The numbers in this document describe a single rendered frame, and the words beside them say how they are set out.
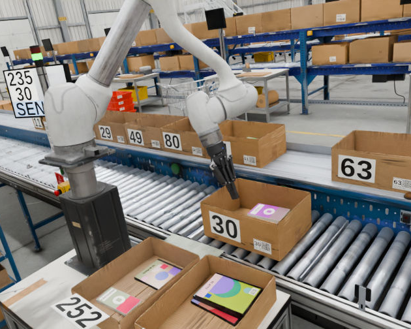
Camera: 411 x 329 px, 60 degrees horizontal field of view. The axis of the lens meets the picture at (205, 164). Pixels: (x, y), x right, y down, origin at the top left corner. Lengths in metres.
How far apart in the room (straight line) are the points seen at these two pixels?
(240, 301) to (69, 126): 0.85
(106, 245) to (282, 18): 5.88
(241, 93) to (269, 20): 5.67
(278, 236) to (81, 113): 0.87
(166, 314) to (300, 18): 5.98
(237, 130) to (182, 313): 1.37
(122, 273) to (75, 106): 0.67
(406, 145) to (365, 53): 4.26
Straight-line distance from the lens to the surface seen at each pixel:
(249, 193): 1.79
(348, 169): 1.74
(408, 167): 1.66
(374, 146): 1.99
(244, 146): 1.98
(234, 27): 7.47
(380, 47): 6.04
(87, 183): 1.49
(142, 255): 1.56
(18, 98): 2.55
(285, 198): 1.69
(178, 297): 1.31
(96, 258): 1.57
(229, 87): 1.40
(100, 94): 1.57
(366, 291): 1.27
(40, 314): 1.53
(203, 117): 1.37
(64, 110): 1.40
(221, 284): 1.32
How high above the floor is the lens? 1.64
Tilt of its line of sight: 21 degrees down
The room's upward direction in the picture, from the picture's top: 8 degrees counter-clockwise
